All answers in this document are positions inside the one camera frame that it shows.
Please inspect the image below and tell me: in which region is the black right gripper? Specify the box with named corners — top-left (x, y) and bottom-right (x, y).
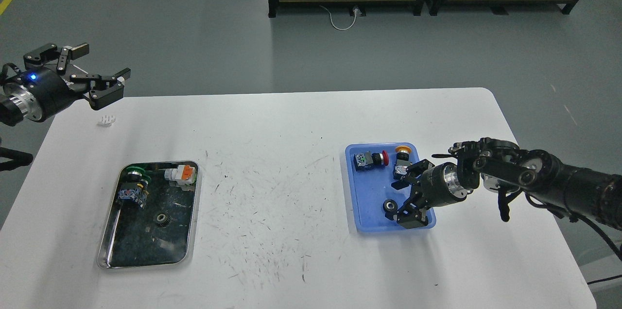
top-left (387, 160), bottom-right (472, 229)

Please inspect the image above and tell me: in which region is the small white plastic part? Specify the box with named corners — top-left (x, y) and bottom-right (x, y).
top-left (96, 116), bottom-right (116, 127)

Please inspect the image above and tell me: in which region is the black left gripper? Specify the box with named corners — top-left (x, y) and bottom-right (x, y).
top-left (2, 43), bottom-right (131, 123)

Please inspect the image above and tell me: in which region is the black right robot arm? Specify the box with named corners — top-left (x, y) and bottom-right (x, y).
top-left (382, 137), bottom-right (622, 257)

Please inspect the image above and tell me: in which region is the orange white connector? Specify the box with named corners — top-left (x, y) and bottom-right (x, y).
top-left (164, 165), bottom-right (197, 189)

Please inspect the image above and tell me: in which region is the yellow push button switch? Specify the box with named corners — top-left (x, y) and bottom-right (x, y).
top-left (393, 145), bottom-right (413, 180)

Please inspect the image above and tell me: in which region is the green push button switch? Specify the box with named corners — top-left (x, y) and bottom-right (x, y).
top-left (116, 166), bottom-right (152, 208)

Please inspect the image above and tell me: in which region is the white cable on floor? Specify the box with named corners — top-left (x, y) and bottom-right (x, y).
top-left (319, 5), bottom-right (363, 31)

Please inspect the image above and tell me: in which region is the blue plastic tray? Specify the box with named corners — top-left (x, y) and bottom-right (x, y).
top-left (345, 141), bottom-right (418, 234)

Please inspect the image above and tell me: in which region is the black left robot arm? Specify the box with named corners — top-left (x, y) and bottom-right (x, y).
top-left (0, 43), bottom-right (131, 127)

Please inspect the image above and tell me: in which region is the black gear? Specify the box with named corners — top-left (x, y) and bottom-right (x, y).
top-left (154, 212), bottom-right (171, 227)
top-left (382, 199), bottom-right (398, 220)

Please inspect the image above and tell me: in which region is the silver metal tray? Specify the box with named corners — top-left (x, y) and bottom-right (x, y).
top-left (96, 160), bottom-right (200, 270)

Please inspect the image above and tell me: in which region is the red push button switch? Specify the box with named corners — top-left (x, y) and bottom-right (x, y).
top-left (353, 150), bottom-right (389, 172)

